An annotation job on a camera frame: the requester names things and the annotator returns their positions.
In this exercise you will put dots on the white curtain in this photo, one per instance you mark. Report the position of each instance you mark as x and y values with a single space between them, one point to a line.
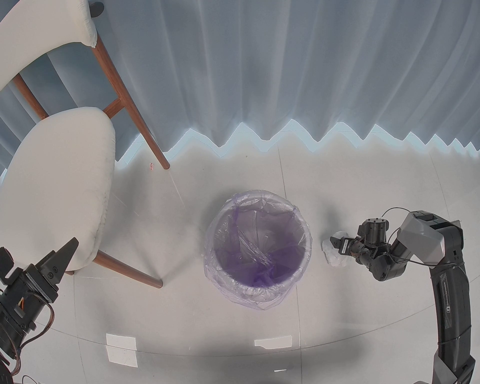
300 56

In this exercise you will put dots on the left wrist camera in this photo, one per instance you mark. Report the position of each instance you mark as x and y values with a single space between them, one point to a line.
5 262

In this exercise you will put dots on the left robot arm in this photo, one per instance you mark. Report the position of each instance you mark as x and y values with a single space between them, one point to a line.
7 337

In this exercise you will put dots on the purple plastic bag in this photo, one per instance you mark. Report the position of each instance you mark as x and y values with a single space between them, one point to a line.
262 270

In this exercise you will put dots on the white paper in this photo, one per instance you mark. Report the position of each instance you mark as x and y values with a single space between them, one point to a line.
333 258

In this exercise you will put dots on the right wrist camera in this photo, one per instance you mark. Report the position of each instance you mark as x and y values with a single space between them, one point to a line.
362 232

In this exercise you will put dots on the white trash bin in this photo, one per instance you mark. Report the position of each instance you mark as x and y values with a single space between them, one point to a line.
308 240

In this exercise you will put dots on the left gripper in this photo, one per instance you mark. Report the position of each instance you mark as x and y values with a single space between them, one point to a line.
30 292

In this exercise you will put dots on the white chair with wooden legs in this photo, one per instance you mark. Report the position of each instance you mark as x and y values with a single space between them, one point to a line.
63 168

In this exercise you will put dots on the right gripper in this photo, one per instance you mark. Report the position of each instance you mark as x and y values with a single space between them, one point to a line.
350 248

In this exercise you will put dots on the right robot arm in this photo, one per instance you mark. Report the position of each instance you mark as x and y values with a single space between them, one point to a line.
450 300

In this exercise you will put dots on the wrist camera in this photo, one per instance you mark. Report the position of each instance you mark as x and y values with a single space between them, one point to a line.
362 232
5 262

